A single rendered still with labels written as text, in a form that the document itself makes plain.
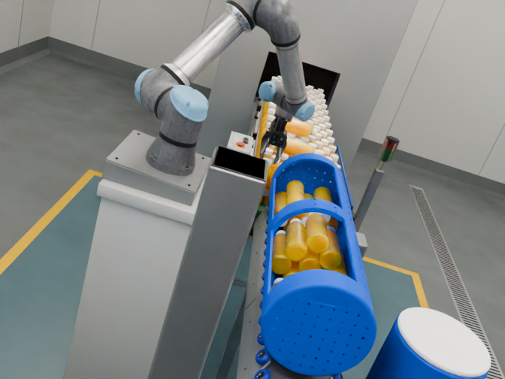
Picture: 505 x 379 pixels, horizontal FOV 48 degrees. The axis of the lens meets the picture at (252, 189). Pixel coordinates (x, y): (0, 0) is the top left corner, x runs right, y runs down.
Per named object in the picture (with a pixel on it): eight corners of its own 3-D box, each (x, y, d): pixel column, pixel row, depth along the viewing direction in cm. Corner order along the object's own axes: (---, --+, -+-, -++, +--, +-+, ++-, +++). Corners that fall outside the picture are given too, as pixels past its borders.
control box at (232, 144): (220, 168, 232) (227, 145, 228) (225, 150, 250) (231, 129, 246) (243, 174, 233) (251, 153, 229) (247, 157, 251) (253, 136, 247)
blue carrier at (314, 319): (248, 363, 143) (276, 272, 132) (262, 210, 223) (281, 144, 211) (356, 388, 145) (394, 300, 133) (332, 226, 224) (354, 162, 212)
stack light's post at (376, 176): (298, 350, 302) (376, 170, 256) (298, 345, 305) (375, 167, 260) (305, 353, 302) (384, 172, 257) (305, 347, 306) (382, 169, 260)
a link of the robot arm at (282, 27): (306, -3, 166) (321, 112, 204) (280, -16, 172) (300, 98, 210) (277, 18, 162) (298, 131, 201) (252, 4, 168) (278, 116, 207)
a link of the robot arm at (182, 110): (174, 144, 161) (188, 101, 155) (149, 122, 168) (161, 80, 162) (206, 143, 169) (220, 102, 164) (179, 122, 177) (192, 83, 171)
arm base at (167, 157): (143, 166, 164) (152, 136, 160) (148, 146, 177) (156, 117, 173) (192, 180, 167) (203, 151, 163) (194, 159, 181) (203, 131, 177)
